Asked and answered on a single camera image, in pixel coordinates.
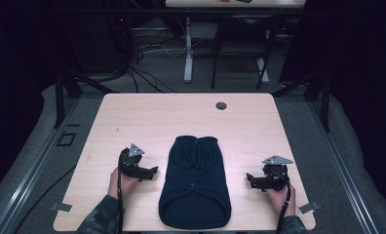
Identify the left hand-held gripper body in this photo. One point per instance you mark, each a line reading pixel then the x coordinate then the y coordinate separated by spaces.
pixel 131 162

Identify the dark navy knit garment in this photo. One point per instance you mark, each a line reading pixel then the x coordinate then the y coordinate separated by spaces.
pixel 194 185

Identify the round table grommet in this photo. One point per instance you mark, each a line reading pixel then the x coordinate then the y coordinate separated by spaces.
pixel 221 106

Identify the aluminium floor rail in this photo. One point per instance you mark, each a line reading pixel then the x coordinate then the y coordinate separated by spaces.
pixel 35 169
pixel 343 169

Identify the grey metal table bracket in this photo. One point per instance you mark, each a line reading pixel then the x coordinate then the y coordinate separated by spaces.
pixel 309 207
pixel 61 207

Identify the person's right hand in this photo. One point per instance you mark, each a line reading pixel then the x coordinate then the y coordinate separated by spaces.
pixel 280 198

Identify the black metal frame stand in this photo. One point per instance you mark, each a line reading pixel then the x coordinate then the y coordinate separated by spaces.
pixel 60 97
pixel 324 97

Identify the black chair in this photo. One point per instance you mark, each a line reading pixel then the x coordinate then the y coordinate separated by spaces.
pixel 243 39

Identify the white desk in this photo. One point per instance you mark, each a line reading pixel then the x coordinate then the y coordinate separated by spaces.
pixel 188 48

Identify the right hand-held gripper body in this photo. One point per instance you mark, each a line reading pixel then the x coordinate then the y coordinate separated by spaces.
pixel 275 177

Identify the person's left hand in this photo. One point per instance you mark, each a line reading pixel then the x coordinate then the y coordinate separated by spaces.
pixel 124 185

